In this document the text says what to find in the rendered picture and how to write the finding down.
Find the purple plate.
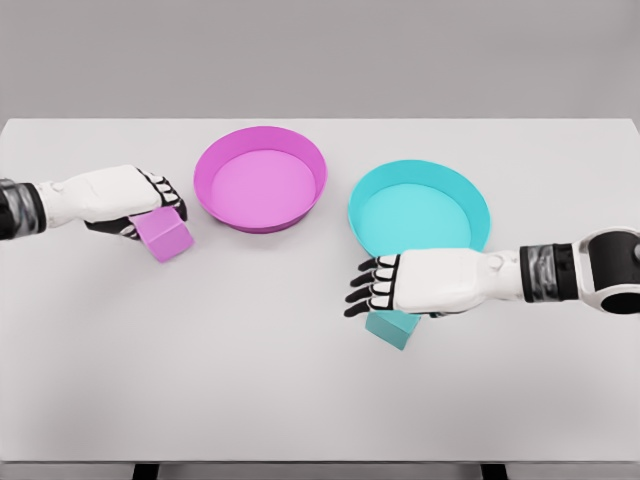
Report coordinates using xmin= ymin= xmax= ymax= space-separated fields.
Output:
xmin=193 ymin=125 xmax=329 ymax=235

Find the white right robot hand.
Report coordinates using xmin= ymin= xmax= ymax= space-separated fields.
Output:
xmin=343 ymin=248 xmax=485 ymax=319

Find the purple block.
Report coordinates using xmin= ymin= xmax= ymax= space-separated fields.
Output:
xmin=130 ymin=206 xmax=195 ymax=264

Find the cyan block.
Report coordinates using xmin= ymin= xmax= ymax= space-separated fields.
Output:
xmin=364 ymin=309 xmax=421 ymax=352

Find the cyan plate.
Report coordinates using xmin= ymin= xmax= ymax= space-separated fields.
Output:
xmin=347 ymin=159 xmax=492 ymax=259

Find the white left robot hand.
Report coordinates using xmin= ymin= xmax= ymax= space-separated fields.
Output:
xmin=75 ymin=165 xmax=189 ymax=243

